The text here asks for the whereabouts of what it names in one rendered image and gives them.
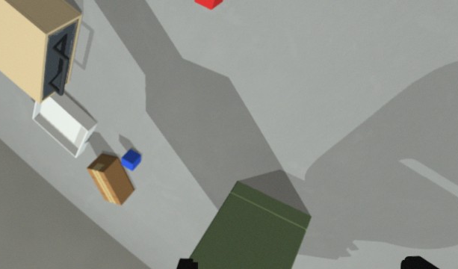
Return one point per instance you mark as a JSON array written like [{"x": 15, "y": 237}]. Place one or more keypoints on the blue block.
[{"x": 131, "y": 159}]

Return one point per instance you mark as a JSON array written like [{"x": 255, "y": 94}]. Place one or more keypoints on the red block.
[{"x": 210, "y": 4}]

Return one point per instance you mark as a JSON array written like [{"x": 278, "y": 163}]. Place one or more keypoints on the brown cardboard box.
[{"x": 111, "y": 178}]

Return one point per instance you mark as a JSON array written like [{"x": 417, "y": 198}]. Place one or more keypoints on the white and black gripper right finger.
[{"x": 416, "y": 262}]

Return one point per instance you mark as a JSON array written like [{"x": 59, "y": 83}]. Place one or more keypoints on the white square tray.
[{"x": 67, "y": 123}]

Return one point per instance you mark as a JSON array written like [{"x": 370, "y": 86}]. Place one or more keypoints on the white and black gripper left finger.
[{"x": 187, "y": 264}]

